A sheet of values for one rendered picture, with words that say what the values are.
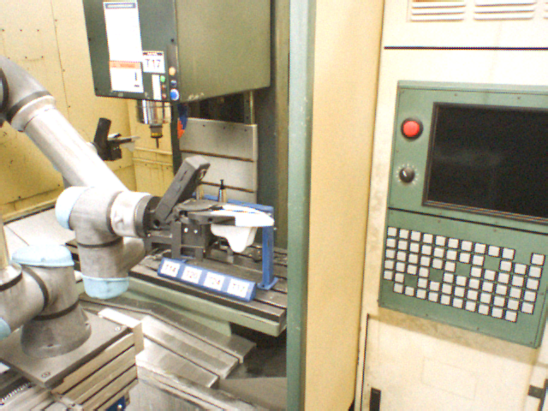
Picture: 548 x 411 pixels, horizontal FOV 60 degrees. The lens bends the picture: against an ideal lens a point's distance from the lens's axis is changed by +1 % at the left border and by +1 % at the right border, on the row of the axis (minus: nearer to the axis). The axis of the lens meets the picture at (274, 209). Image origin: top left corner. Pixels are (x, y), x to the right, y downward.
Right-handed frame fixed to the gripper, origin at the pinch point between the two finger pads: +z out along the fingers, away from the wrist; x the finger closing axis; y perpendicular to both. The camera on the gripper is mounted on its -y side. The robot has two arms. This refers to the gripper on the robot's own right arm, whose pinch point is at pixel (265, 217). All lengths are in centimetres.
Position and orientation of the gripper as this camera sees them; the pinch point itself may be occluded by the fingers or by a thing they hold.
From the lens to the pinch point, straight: 71.2
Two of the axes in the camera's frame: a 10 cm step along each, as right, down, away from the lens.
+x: -2.9, 2.0, -9.4
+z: 9.6, 1.0, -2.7
